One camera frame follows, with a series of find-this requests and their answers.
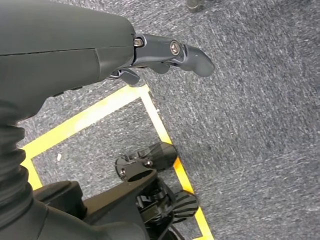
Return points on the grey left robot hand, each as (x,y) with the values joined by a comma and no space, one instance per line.
(62,49)

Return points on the small white scrap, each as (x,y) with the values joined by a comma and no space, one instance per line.
(59,157)

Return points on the grey left robot leg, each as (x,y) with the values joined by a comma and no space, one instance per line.
(100,212)

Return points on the yellow floor tape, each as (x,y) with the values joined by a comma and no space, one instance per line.
(100,111)

